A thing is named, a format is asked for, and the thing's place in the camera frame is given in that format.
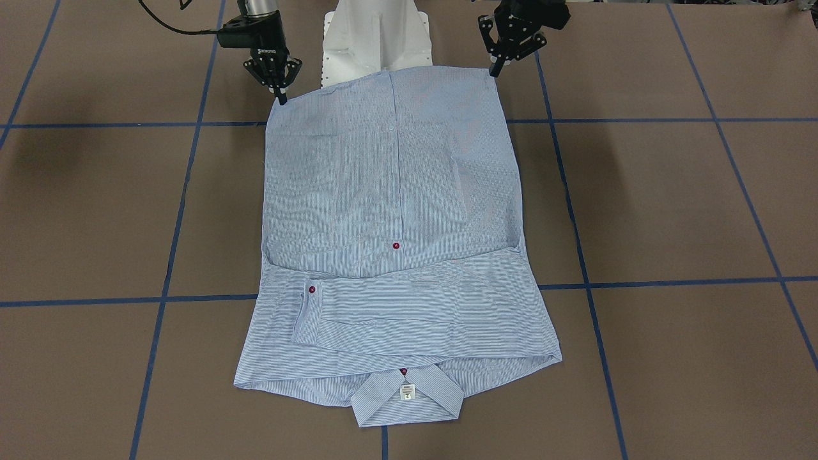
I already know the light blue striped shirt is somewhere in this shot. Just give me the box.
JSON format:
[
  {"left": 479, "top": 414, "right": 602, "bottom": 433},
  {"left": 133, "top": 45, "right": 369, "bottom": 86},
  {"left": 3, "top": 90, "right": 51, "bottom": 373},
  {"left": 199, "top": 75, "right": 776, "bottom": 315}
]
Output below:
[{"left": 233, "top": 65, "right": 563, "bottom": 427}]

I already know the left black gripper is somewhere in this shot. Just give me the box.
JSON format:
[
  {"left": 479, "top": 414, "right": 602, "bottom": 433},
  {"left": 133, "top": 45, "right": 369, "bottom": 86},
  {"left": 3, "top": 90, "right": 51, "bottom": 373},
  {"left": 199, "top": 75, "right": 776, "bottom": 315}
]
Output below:
[{"left": 478, "top": 1, "right": 571, "bottom": 78}]

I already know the white camera pole base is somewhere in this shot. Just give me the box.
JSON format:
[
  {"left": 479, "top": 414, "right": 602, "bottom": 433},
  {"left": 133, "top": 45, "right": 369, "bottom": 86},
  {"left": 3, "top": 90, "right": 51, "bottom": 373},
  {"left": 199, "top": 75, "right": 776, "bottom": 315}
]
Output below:
[{"left": 321, "top": 1, "right": 433, "bottom": 88}]

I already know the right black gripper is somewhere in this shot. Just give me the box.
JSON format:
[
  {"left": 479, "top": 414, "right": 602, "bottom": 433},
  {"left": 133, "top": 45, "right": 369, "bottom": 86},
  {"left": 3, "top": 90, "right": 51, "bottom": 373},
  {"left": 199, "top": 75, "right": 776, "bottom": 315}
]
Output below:
[{"left": 217, "top": 14, "right": 303, "bottom": 105}]

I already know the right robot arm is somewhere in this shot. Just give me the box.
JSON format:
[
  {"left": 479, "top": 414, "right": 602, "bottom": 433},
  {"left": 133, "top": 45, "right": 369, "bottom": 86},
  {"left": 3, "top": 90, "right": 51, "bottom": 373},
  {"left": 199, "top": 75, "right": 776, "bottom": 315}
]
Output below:
[{"left": 216, "top": 1, "right": 303, "bottom": 105}]

